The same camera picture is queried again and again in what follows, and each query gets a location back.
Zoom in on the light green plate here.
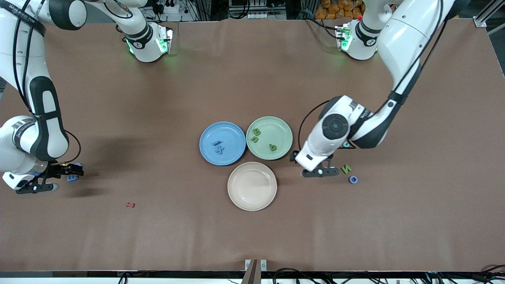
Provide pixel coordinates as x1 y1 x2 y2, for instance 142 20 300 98
246 116 294 161

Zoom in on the beige plate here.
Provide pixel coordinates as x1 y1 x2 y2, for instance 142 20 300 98
227 161 277 211

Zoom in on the blue plate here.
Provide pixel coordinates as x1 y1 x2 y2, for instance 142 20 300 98
199 121 247 166

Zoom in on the long white power strip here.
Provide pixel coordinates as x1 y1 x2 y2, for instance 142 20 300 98
248 11 287 20

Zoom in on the orange fruit net bag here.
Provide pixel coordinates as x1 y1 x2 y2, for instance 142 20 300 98
314 0 365 20

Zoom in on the white power strip with plugs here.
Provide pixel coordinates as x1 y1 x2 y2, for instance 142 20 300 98
152 0 181 15

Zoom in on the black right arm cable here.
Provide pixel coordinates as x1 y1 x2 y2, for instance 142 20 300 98
12 0 82 164

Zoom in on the metal bracket with post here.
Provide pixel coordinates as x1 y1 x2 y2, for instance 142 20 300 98
241 259 267 284

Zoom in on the aluminium frame profile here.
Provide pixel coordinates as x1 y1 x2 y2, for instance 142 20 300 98
475 0 505 28

